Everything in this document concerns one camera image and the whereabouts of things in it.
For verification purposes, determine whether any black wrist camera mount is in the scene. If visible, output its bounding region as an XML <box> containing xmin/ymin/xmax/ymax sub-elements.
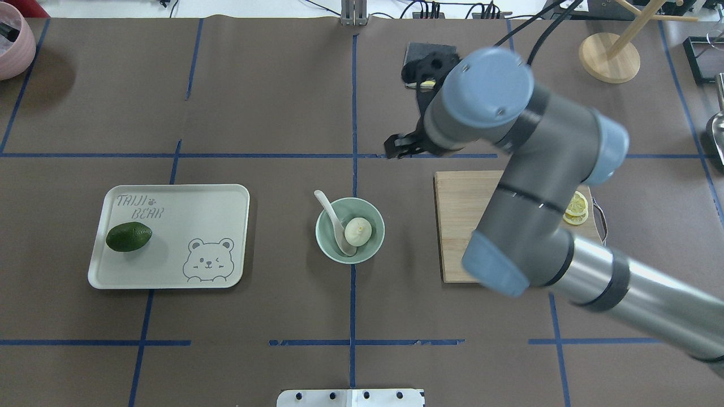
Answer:
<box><xmin>400</xmin><ymin>51</ymin><xmax>461</xmax><ymax>88</ymax></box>

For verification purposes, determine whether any cream bear serving tray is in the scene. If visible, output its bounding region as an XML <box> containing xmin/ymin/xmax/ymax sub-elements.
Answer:
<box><xmin>88</xmin><ymin>184</ymin><xmax>251</xmax><ymax>289</ymax></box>

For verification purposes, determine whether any light green ceramic bowl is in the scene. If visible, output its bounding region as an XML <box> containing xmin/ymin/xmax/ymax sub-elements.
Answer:
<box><xmin>315</xmin><ymin>197</ymin><xmax>385</xmax><ymax>265</ymax></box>

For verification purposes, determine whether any black framed wooden tray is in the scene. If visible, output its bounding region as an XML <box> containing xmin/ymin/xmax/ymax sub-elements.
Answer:
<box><xmin>683</xmin><ymin>36</ymin><xmax>723</xmax><ymax>85</ymax></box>

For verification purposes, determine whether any dark green avocado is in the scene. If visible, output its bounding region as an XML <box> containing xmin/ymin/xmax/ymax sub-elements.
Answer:
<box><xmin>105</xmin><ymin>222</ymin><xmax>153</xmax><ymax>253</ymax></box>

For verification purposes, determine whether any lemon slice upper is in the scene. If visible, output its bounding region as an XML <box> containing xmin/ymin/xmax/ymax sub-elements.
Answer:
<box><xmin>564</xmin><ymin>190</ymin><xmax>589</xmax><ymax>217</ymax></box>

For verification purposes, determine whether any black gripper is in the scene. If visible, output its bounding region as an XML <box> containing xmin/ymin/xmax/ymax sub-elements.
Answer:
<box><xmin>383</xmin><ymin>131</ymin><xmax>436</xmax><ymax>159</ymax></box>

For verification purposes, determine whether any wooden cutting board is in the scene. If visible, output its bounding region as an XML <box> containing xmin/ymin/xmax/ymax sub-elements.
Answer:
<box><xmin>434</xmin><ymin>170</ymin><xmax>604</xmax><ymax>283</ymax></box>

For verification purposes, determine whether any metal board handle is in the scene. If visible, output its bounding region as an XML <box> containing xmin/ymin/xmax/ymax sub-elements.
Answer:
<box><xmin>592</xmin><ymin>197</ymin><xmax>609</xmax><ymax>246</ymax></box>

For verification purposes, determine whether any lemon slice lower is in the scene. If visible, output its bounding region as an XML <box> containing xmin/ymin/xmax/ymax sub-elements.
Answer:
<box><xmin>563</xmin><ymin>212</ymin><xmax>589</xmax><ymax>226</ymax></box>

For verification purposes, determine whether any wooden mug tree stand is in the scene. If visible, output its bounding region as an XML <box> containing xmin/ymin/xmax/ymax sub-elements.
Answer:
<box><xmin>578</xmin><ymin>1</ymin><xmax>699</xmax><ymax>84</ymax></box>

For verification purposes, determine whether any lemon slice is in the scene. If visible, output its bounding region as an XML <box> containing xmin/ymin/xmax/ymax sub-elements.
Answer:
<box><xmin>564</xmin><ymin>190</ymin><xmax>589</xmax><ymax>217</ymax></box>
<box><xmin>563</xmin><ymin>212</ymin><xmax>589</xmax><ymax>226</ymax></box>

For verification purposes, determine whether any black camera cable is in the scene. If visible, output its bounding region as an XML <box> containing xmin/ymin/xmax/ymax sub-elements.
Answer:
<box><xmin>493</xmin><ymin>0</ymin><xmax>583</xmax><ymax>64</ymax></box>

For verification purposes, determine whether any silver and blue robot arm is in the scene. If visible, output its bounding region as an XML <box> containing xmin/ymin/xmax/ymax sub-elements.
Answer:
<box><xmin>383</xmin><ymin>47</ymin><xmax>723</xmax><ymax>376</ymax></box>

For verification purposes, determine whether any pink bowl with ice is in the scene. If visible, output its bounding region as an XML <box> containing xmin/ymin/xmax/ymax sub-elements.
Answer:
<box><xmin>1</xmin><ymin>2</ymin><xmax>36</xmax><ymax>81</ymax></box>

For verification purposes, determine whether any stainless steel scoop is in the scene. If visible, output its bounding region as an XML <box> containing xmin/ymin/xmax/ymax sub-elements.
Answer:
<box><xmin>706</xmin><ymin>73</ymin><xmax>723</xmax><ymax>167</ymax></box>

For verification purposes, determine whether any white ceramic spoon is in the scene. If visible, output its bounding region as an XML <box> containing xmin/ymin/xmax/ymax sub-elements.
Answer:
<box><xmin>314</xmin><ymin>190</ymin><xmax>357</xmax><ymax>257</ymax></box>

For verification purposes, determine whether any aluminium frame post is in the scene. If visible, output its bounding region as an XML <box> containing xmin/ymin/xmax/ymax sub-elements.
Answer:
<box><xmin>341</xmin><ymin>0</ymin><xmax>369</xmax><ymax>27</ymax></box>

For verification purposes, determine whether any white steamed bun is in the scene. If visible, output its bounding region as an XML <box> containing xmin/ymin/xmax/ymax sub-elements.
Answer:
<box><xmin>344</xmin><ymin>217</ymin><xmax>373</xmax><ymax>247</ymax></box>

